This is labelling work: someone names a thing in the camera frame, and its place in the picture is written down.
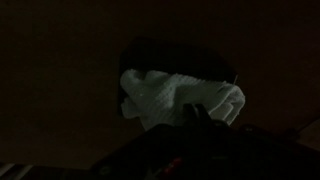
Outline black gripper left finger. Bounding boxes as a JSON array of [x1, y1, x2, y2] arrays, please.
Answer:
[[91, 103, 198, 180]]

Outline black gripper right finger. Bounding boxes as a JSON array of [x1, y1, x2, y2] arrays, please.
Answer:
[[194, 103, 320, 180]]

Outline white waffle towel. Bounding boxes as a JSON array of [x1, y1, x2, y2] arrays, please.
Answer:
[[119, 68, 247, 132]]

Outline black mesh basket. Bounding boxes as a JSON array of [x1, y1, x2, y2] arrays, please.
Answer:
[[116, 36, 241, 118]]

